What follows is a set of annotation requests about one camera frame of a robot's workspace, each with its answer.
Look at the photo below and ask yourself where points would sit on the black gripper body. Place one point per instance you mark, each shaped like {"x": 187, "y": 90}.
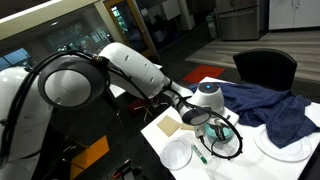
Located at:
{"x": 221, "y": 120}

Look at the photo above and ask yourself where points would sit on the green bowl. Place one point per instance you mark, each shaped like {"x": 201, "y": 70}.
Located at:
{"x": 209, "y": 133}

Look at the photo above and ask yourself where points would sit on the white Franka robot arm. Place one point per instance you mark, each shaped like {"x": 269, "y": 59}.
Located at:
{"x": 133, "y": 66}

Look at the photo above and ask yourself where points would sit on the green marker pen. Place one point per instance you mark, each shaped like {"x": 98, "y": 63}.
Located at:
{"x": 199, "y": 154}

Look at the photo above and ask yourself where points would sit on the blue towel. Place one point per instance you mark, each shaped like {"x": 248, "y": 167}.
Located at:
{"x": 266, "y": 106}

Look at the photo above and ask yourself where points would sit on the light beige coaster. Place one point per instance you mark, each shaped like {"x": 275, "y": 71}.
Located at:
{"x": 168, "y": 126}

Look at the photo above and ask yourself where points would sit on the black chair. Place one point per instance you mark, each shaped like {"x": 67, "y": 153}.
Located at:
{"x": 263, "y": 70}

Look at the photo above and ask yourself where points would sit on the white plate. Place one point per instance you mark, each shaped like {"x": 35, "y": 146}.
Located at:
{"x": 293, "y": 151}

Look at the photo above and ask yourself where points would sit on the red stool with wooden legs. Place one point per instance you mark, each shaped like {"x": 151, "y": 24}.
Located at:
{"x": 136, "y": 106}

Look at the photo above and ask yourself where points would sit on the grey trash bin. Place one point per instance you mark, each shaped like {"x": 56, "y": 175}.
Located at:
{"x": 212, "y": 26}

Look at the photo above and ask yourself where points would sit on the black orange clamp tool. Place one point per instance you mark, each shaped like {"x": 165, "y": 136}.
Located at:
{"x": 128, "y": 170}

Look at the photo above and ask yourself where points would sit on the stainless steel refrigerator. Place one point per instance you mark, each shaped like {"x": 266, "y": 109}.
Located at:
{"x": 240, "y": 23}

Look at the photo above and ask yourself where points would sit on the small white table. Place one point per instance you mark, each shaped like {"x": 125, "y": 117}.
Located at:
{"x": 116, "y": 90}

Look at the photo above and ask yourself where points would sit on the white kitchen cabinets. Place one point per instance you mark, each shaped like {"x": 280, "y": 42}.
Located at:
{"x": 283, "y": 15}

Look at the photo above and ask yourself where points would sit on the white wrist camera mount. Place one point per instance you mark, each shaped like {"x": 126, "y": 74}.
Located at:
{"x": 233, "y": 116}

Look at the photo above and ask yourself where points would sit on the orange wooden door frame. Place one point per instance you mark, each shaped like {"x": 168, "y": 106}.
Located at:
{"x": 143, "y": 36}

